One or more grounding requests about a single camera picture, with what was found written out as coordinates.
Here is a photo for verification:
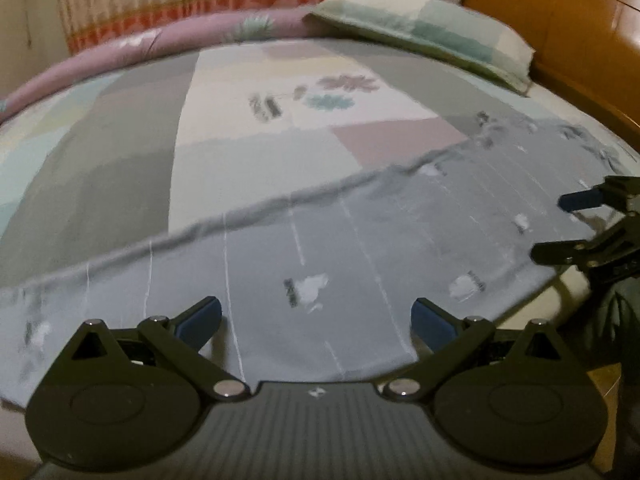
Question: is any checked pillow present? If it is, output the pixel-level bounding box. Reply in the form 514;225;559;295
302;0;537;95

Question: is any grey patterned sweater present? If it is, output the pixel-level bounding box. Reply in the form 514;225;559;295
0;110;626;408

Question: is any person's green clothing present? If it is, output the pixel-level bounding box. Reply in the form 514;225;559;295
592;275;640;480

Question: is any purple floral quilt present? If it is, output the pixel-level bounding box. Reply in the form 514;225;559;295
0;7;321;123

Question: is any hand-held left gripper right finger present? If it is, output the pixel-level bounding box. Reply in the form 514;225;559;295
384;297;593;402

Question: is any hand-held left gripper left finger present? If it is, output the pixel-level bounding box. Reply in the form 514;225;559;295
42;296;251;401

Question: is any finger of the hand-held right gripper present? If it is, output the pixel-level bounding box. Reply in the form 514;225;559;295
557;175;640;213
531;210;640;281

